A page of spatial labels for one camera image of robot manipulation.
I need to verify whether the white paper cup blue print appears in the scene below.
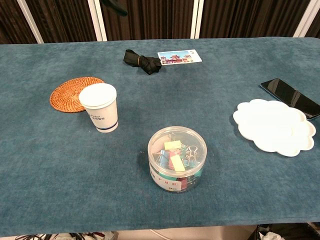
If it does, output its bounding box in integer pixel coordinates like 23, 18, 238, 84
78, 82, 119, 133

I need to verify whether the round woven rattan coaster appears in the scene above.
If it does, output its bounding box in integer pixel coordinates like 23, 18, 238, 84
49, 76, 105, 114

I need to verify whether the clear jar of binder clips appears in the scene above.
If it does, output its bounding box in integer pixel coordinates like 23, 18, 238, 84
147, 125, 208, 194

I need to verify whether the postcard with temple photo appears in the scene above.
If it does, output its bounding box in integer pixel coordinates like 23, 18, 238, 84
157, 49, 203, 66

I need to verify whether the blue velvet tablecloth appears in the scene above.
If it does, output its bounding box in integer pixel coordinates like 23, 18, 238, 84
0, 36, 320, 238

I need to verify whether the white flower-shaped plastic palette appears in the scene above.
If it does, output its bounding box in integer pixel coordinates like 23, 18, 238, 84
232, 98, 317, 158

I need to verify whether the black hanging fabric piece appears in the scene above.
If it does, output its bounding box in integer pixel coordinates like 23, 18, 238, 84
100, 0, 129, 17

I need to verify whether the black smartphone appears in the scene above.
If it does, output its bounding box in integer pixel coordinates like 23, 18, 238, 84
260, 77, 320, 121

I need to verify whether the black bag under table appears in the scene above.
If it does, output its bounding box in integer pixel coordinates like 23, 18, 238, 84
254, 223, 320, 240

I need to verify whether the black knotted strap bundle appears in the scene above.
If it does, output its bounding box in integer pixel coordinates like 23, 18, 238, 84
122, 49, 163, 76

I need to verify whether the white partition post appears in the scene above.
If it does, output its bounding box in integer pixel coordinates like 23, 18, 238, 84
292, 0, 320, 38
16, 0, 45, 44
190, 0, 205, 40
87, 0, 108, 42

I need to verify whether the white cable on floor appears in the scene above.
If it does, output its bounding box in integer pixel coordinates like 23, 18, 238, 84
149, 228, 172, 240

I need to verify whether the tangle of black cables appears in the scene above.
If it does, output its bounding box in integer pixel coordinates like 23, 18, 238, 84
13, 231, 119, 240

